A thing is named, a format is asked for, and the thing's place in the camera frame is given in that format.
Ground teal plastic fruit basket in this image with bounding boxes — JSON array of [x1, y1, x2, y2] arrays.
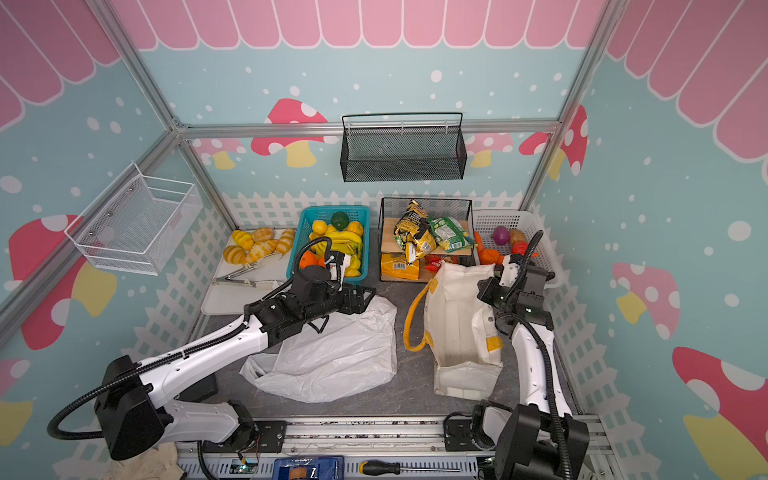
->
[[286, 206, 371, 284]]

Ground white plastic vegetable basket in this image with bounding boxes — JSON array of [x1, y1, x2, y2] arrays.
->
[[472, 209, 566, 291]]

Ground black orange screwdriver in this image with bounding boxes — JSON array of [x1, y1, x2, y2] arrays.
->
[[358, 460, 462, 476]]

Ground purple onion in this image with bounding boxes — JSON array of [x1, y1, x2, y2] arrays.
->
[[491, 226, 511, 246]]

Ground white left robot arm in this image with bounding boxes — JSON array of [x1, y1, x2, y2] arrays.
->
[[47, 266, 376, 461]]

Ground yellow cracker box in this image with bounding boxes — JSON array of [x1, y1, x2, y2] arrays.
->
[[380, 253, 420, 282]]

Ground yellow black snack bag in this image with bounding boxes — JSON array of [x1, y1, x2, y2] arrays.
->
[[393, 200, 437, 263]]

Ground white canvas tote bag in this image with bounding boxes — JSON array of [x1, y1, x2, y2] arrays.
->
[[403, 263, 503, 401]]

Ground orange bell pepper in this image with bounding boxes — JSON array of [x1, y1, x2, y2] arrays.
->
[[478, 248, 504, 265]]

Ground white wall wire basket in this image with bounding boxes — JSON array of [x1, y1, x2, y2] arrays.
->
[[64, 164, 203, 276]]

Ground green avocado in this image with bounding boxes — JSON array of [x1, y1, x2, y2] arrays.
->
[[330, 211, 350, 231]]

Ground yellow lemon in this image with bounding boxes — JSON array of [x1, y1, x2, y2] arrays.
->
[[312, 220, 328, 236]]

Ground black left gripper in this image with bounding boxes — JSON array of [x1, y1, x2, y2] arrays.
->
[[303, 282, 378, 323]]

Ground red pepper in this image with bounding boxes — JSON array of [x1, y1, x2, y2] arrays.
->
[[511, 241, 529, 255]]

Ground white bread tray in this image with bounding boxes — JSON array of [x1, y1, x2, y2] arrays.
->
[[201, 250, 292, 316]]

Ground white plastic grocery bag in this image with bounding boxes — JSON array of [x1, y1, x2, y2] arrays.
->
[[240, 295, 397, 403]]

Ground orange fruit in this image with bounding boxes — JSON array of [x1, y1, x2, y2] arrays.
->
[[299, 251, 323, 269]]

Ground black mesh wooden shelf rack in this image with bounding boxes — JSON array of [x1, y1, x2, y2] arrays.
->
[[378, 196, 478, 283]]

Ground brown potato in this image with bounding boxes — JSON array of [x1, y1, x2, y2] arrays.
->
[[509, 229, 527, 245]]

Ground bread loaf pile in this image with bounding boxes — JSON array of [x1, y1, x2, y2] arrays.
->
[[223, 227, 296, 265]]

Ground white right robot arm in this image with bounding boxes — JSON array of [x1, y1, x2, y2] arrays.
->
[[473, 255, 590, 479]]

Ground green snack bag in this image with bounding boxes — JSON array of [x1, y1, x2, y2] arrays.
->
[[429, 217, 474, 253]]

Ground metal tongs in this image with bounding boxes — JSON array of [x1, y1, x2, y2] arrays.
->
[[212, 253, 283, 286]]

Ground yellow banana bunch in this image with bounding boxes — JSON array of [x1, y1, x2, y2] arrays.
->
[[310, 231, 364, 278]]

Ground black wall mesh basket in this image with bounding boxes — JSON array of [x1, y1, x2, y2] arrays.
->
[[340, 112, 468, 182]]

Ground red snack packet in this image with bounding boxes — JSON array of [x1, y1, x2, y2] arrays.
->
[[424, 255, 447, 274]]

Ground blue box on rail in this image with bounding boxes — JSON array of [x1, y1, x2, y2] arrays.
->
[[272, 456, 345, 480]]

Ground beige cloth rag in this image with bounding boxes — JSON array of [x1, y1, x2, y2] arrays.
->
[[102, 443, 185, 480]]

